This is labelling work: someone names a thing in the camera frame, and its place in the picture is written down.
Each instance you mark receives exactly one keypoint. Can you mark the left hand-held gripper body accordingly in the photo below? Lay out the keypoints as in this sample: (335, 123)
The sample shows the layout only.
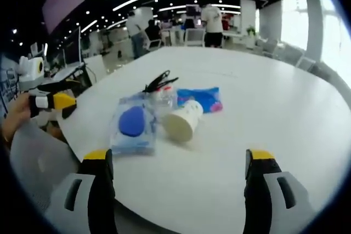
(31, 68)

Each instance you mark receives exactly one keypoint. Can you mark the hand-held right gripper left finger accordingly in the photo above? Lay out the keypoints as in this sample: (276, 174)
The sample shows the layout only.
(100, 190)

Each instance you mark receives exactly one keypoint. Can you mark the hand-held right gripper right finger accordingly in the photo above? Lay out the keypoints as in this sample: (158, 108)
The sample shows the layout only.
(260, 190)

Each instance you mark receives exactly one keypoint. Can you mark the blue wet wipes pack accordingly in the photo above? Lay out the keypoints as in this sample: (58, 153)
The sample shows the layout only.
(134, 124)

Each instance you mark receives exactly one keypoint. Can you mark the white paper cup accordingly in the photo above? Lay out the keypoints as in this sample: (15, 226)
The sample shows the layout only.
(181, 124)

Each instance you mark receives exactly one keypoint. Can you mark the black clip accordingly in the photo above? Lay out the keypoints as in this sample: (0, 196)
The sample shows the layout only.
(160, 80)

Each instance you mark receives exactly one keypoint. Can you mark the blue patterned packet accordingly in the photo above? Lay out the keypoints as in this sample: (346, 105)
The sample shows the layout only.
(205, 97)

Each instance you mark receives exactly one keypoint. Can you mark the clear red-capped plastic bottles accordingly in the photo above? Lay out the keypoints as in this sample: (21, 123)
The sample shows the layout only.
(164, 98)

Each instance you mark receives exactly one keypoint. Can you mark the person's left hand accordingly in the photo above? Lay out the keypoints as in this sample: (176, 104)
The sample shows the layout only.
(15, 116)

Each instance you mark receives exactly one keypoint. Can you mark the computer monitor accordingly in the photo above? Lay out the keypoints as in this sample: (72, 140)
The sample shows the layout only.
(72, 49)

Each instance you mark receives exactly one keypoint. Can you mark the grey office chair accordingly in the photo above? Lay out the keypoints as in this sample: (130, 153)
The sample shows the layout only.
(35, 162)

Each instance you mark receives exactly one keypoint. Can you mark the white round table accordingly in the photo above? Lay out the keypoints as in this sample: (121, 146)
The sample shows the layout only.
(246, 94)

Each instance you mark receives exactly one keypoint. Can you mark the white mesh chair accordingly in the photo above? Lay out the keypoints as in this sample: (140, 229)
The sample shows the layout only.
(194, 37)

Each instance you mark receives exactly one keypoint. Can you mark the potted green plant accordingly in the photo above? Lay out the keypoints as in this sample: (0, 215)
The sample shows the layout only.
(251, 31)

